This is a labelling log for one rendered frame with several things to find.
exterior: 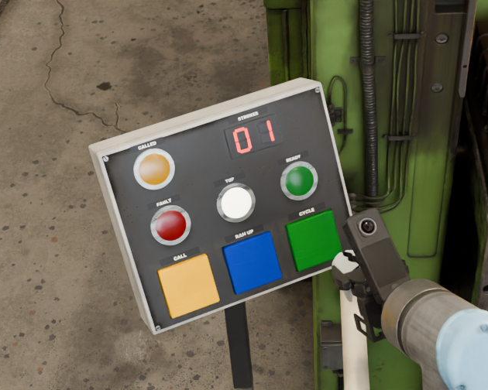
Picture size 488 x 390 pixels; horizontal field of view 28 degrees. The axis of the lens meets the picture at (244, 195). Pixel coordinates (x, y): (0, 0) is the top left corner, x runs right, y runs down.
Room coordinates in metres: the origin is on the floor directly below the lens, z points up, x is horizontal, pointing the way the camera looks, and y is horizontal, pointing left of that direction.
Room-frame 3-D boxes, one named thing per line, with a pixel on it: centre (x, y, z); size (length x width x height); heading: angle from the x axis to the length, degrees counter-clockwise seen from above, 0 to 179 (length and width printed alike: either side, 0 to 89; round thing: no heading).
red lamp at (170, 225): (0.94, 0.11, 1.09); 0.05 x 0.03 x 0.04; 84
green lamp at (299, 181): (1.01, -0.08, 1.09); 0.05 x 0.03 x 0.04; 84
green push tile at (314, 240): (0.97, -0.10, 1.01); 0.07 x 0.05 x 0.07; 109
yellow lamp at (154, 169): (0.98, 0.12, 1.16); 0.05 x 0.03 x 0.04; 84
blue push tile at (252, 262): (0.93, 0.00, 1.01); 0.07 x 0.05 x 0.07; 109
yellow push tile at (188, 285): (0.90, 0.09, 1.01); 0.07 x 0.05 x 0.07; 109
